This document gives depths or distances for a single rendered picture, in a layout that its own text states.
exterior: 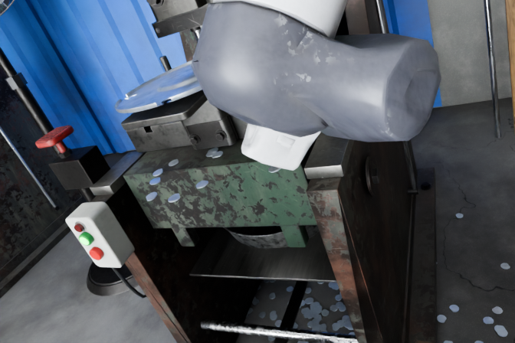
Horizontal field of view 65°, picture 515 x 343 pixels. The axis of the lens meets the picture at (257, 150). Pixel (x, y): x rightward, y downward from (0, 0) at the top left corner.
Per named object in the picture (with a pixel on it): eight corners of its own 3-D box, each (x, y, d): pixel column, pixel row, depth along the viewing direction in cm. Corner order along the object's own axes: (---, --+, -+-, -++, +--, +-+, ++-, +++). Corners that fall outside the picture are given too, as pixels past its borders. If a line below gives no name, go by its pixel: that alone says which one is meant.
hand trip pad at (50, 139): (70, 171, 84) (49, 139, 81) (50, 173, 87) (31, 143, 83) (91, 152, 89) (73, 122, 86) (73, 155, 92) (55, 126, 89)
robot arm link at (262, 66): (201, -25, 32) (162, 95, 33) (286, -77, 21) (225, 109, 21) (359, 58, 41) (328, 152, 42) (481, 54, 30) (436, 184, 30)
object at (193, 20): (244, 27, 74) (234, -3, 71) (160, 50, 83) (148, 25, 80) (271, 4, 86) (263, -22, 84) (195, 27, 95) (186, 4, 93)
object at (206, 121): (217, 181, 66) (183, 109, 60) (152, 187, 72) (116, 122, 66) (266, 112, 85) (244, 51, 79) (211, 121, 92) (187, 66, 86)
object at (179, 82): (270, 35, 83) (270, 31, 83) (252, 75, 57) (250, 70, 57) (151, 78, 91) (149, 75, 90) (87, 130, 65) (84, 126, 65)
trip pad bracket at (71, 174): (121, 228, 90) (75, 155, 81) (91, 229, 94) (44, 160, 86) (136, 210, 94) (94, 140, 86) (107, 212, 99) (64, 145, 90)
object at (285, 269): (359, 283, 82) (359, 282, 82) (189, 276, 102) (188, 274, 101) (380, 167, 115) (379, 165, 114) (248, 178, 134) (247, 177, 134)
